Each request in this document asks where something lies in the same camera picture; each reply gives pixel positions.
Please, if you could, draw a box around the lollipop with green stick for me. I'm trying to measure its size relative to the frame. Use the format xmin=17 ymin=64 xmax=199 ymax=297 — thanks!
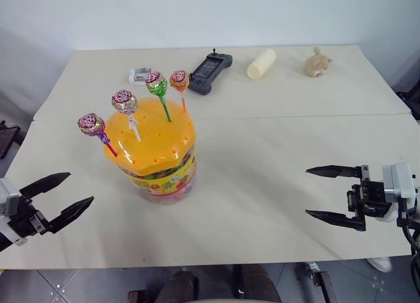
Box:
xmin=144 ymin=70 xmax=173 ymax=123

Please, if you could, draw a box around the small white packet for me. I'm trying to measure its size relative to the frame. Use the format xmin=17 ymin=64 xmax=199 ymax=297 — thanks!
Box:
xmin=128 ymin=67 xmax=153 ymax=86

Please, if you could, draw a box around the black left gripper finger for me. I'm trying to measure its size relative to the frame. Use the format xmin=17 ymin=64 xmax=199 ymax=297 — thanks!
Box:
xmin=18 ymin=172 xmax=72 ymax=203
xmin=45 ymin=195 xmax=95 ymax=235

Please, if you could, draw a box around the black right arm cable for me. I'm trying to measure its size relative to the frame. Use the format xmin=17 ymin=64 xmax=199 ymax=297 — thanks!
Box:
xmin=396 ymin=201 xmax=420 ymax=272

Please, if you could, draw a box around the lollipop with purple stick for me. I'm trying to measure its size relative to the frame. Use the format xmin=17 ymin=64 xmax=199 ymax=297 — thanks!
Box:
xmin=77 ymin=112 xmax=119 ymax=158

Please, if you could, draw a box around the dark rounded shape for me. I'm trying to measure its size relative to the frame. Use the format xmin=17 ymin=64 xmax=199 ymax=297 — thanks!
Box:
xmin=159 ymin=270 xmax=200 ymax=303

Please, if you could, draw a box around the beige plush toy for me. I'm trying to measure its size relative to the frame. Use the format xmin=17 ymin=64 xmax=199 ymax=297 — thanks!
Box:
xmin=304 ymin=46 xmax=334 ymax=78

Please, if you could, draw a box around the lollipop with orange stick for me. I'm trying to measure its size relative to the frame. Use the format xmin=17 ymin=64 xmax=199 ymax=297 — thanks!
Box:
xmin=169 ymin=70 xmax=191 ymax=113

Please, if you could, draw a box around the candy jar with orange lid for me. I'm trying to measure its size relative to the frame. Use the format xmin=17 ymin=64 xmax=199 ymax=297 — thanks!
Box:
xmin=104 ymin=97 xmax=198 ymax=206

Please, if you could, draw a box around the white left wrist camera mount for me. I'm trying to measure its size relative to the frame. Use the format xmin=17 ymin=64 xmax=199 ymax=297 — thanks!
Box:
xmin=0 ymin=177 xmax=28 ymax=247

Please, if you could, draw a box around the black handheld game controller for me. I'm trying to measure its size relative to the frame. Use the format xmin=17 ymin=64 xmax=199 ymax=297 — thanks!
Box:
xmin=187 ymin=47 xmax=234 ymax=96

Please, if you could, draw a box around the white shoe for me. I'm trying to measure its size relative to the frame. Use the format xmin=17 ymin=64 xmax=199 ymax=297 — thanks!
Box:
xmin=366 ymin=256 xmax=393 ymax=274

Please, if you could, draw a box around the cream cylinder roll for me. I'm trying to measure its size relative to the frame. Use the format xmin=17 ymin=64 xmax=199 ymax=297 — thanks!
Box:
xmin=246 ymin=48 xmax=277 ymax=81

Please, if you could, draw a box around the lollipop with white stick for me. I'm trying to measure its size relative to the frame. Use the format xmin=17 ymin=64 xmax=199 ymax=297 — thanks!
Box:
xmin=110 ymin=89 xmax=142 ymax=142

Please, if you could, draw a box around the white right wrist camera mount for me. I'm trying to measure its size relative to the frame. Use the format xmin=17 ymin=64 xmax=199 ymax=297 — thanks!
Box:
xmin=381 ymin=162 xmax=420 ymax=224

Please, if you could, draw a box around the black crate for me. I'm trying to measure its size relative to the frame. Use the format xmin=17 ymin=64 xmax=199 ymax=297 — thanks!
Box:
xmin=0 ymin=120 xmax=22 ymax=160

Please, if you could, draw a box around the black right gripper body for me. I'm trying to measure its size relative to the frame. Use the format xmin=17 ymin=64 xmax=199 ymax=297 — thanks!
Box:
xmin=346 ymin=180 xmax=394 ymax=219

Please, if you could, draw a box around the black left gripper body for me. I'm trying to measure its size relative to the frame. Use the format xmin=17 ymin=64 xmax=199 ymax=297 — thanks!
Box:
xmin=7 ymin=197 xmax=54 ymax=239

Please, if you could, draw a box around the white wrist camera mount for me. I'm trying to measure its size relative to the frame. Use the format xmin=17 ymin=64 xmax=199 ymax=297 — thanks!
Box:
xmin=0 ymin=177 xmax=28 ymax=247
xmin=381 ymin=162 xmax=420 ymax=224

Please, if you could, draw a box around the grey metal frame bar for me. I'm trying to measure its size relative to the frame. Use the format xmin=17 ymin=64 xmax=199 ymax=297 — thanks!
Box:
xmin=294 ymin=261 xmax=339 ymax=303

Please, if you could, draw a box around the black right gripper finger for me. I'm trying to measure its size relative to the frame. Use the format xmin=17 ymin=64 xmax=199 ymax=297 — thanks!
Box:
xmin=304 ymin=209 xmax=367 ymax=233
xmin=305 ymin=165 xmax=371 ymax=186

